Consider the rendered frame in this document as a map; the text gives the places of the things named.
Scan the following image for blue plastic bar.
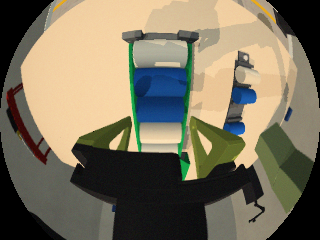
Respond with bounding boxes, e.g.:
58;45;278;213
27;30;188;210
224;122;245;135
134;67;187;97
136;96;184;123
232;87;257;104

